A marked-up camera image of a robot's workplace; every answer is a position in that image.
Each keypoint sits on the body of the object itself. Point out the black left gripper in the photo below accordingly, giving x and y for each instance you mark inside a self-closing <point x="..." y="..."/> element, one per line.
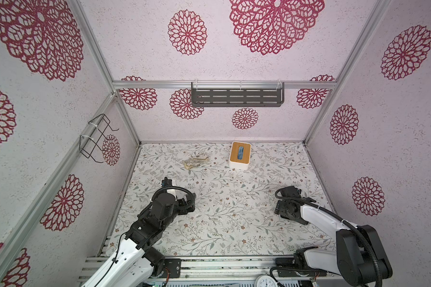
<point x="191" y="208"/>

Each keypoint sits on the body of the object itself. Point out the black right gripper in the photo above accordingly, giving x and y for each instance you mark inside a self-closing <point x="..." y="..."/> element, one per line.
<point x="279" y="208"/>

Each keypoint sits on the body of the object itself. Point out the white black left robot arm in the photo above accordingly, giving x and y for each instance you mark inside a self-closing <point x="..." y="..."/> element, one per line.
<point x="135" y="259"/>

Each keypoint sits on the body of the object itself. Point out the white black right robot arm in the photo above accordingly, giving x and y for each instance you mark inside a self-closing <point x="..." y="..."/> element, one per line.
<point x="359" y="258"/>

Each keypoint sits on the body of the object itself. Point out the clear plastic bag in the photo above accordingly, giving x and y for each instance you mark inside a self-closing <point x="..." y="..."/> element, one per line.
<point x="196" y="161"/>

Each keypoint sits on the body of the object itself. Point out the white wooden-top tissue box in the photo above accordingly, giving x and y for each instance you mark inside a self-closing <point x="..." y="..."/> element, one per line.
<point x="240" y="156"/>

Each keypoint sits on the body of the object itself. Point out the round white gauge dial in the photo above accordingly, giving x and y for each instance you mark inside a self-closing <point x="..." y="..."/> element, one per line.
<point x="265" y="281"/>

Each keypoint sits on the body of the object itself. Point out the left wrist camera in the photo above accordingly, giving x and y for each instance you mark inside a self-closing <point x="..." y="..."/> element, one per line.
<point x="166" y="182"/>

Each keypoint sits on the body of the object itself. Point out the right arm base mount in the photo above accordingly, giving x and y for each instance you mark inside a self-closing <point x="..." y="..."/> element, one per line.
<point x="295" y="265"/>

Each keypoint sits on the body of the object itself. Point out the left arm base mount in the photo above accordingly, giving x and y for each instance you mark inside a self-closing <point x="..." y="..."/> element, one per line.
<point x="167" y="268"/>

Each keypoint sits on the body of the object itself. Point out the aluminium front rail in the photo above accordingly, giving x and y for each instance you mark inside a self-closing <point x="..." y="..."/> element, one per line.
<point x="240" y="267"/>

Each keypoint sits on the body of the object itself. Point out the black wire wall basket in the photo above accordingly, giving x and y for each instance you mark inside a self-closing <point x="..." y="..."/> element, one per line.
<point x="101" y="145"/>

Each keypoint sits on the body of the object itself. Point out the grey slotted wall shelf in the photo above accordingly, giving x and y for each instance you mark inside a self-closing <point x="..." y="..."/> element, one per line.
<point x="236" y="97"/>

